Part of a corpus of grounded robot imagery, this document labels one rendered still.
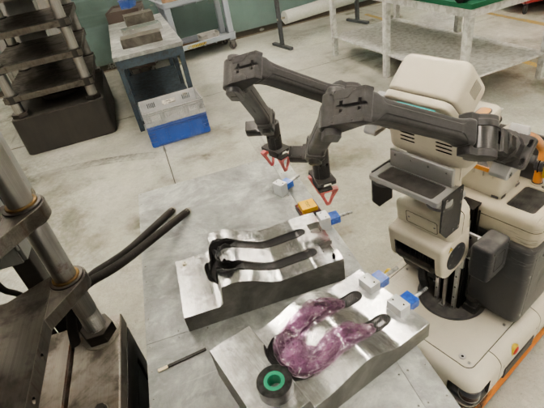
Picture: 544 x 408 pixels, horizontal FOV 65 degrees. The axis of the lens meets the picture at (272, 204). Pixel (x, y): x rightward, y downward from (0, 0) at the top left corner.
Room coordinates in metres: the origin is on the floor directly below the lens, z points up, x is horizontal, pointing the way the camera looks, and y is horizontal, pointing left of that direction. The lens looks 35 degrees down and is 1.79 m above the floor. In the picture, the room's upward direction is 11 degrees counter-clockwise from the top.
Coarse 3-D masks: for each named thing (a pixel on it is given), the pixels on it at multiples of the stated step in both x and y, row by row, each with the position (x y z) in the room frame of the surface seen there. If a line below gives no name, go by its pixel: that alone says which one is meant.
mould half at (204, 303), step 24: (312, 216) 1.17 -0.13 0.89; (288, 240) 1.07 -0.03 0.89; (312, 240) 1.04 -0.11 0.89; (192, 264) 1.07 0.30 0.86; (312, 264) 0.94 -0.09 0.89; (336, 264) 0.93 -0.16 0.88; (192, 288) 0.96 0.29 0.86; (216, 288) 0.94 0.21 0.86; (240, 288) 0.88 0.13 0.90; (264, 288) 0.89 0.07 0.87; (288, 288) 0.90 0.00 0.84; (312, 288) 0.92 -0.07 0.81; (192, 312) 0.86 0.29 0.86; (216, 312) 0.86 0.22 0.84; (240, 312) 0.87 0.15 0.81
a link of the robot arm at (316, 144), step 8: (328, 88) 0.90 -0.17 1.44; (336, 88) 0.88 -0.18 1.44; (344, 88) 0.89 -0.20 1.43; (320, 112) 0.91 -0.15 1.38; (320, 120) 0.90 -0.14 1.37; (328, 128) 0.83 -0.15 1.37; (336, 128) 0.83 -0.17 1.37; (312, 136) 1.01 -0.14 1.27; (320, 136) 0.95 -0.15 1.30; (328, 136) 0.83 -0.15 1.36; (336, 136) 0.83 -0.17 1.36; (312, 144) 1.03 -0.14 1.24; (320, 144) 1.02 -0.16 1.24; (328, 144) 1.01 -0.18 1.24; (312, 152) 1.09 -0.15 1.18; (320, 152) 1.08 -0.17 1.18
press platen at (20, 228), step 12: (36, 204) 0.90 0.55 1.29; (48, 204) 0.93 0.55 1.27; (0, 216) 0.88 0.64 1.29; (12, 216) 0.86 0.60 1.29; (24, 216) 0.86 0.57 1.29; (36, 216) 0.88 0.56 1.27; (48, 216) 0.90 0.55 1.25; (0, 228) 0.83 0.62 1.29; (12, 228) 0.82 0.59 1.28; (24, 228) 0.84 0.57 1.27; (0, 240) 0.79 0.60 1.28; (12, 240) 0.81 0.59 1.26; (0, 252) 0.77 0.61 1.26
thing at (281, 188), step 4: (296, 176) 1.53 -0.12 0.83; (280, 180) 1.50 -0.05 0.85; (284, 180) 1.51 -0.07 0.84; (288, 180) 1.50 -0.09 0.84; (292, 180) 1.52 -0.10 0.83; (276, 184) 1.47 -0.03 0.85; (280, 184) 1.46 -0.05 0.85; (284, 184) 1.46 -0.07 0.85; (288, 184) 1.48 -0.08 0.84; (292, 184) 1.49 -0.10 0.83; (276, 188) 1.47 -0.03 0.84; (280, 188) 1.45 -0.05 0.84; (284, 188) 1.46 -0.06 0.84; (288, 188) 1.48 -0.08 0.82; (276, 192) 1.47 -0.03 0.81; (280, 192) 1.45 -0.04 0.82; (284, 192) 1.46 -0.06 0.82; (280, 196) 1.46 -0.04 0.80
